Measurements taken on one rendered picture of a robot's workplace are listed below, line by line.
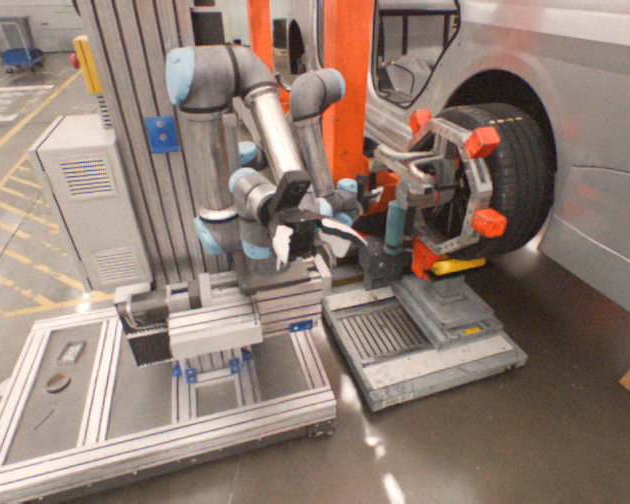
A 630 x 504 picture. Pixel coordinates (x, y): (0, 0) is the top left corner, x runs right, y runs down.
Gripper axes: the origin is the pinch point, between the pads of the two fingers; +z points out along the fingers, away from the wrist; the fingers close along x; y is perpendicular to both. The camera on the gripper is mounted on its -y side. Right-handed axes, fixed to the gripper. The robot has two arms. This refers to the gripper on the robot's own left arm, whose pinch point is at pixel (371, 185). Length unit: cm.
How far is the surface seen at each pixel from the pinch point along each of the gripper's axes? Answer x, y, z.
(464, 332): 55, 68, 0
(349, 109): -19.6, -27.1, 17.5
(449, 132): 29.3, -27.9, 0.2
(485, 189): 47, -14, -14
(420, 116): 13.3, -27.6, 18.8
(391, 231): 11.4, 21.9, 1.0
